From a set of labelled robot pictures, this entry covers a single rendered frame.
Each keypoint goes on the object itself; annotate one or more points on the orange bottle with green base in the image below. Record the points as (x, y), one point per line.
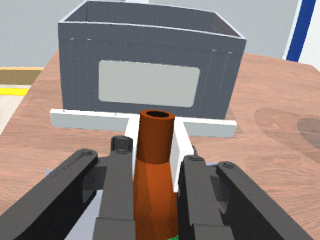
(154, 199)

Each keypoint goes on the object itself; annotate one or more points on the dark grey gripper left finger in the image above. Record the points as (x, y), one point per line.
(53, 206)

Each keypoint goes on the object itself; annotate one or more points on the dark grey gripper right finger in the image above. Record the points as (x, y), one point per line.
(251, 213)

